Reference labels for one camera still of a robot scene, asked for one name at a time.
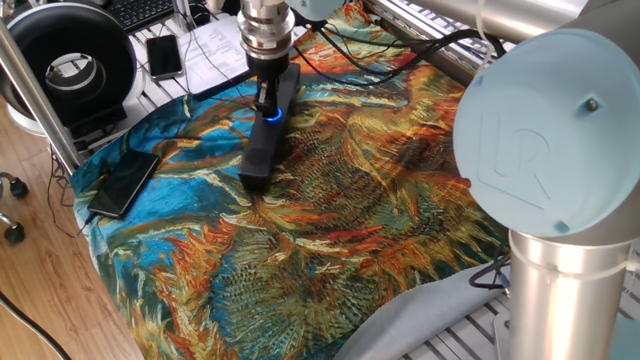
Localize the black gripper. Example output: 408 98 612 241
248 52 292 119

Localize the black bar speaker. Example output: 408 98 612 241
237 62 302 194

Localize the white printed paper sheet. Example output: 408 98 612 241
177 27 256 99

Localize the black computer mouse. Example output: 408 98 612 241
188 2 212 27

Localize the small black smartphone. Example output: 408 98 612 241
145 33 185 81

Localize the sunflower painting cloth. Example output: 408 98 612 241
69 2 511 360

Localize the black computer keyboard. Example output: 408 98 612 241
102 0 176 34

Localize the large black smartphone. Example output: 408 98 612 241
87 149 161 220

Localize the black chair caster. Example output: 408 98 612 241
0 172 30 199
0 213 26 245

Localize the silver mounting plate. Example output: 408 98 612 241
492 314 514 360

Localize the black gripper cable bundle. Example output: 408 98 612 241
292 19 509 89

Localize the aluminium frame beam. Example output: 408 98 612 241
0 19 84 174

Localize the black round ring device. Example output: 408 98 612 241
0 2 146 139

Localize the black base cable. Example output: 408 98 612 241
468 244 512 291

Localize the black floor cable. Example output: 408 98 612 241
0 292 72 360

